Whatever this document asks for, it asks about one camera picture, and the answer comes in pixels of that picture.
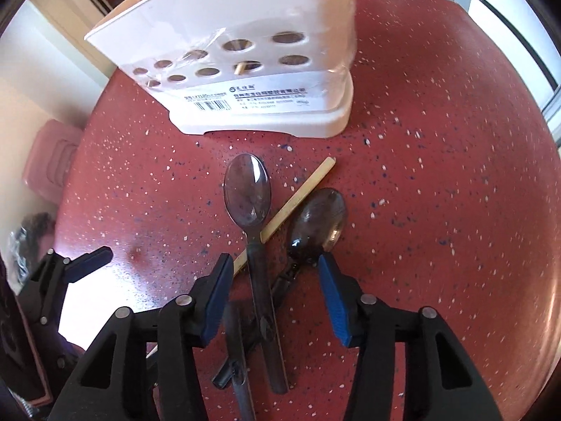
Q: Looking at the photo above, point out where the dark translucent spoon black handle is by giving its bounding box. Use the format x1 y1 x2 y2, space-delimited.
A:
211 186 349 390

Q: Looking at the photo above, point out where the plain bamboo chopstick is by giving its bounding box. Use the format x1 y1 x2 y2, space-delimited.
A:
163 157 336 348

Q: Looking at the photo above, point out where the pink plastic stool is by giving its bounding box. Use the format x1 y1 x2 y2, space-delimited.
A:
22 119 84 205

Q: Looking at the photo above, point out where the white plastic utensil holder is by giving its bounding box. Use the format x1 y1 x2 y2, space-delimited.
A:
87 0 357 138

